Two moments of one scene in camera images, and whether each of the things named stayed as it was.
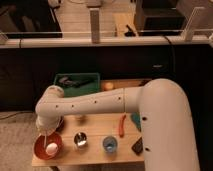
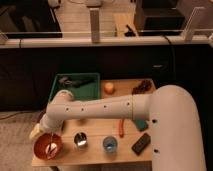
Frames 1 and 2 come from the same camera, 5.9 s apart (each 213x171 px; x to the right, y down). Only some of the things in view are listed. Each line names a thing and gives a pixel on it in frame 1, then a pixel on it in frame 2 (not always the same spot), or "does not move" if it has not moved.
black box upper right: (158, 18) does not move
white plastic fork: (45, 139) → (48, 147)
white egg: (52, 149) does not move
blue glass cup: (110, 144) does not move
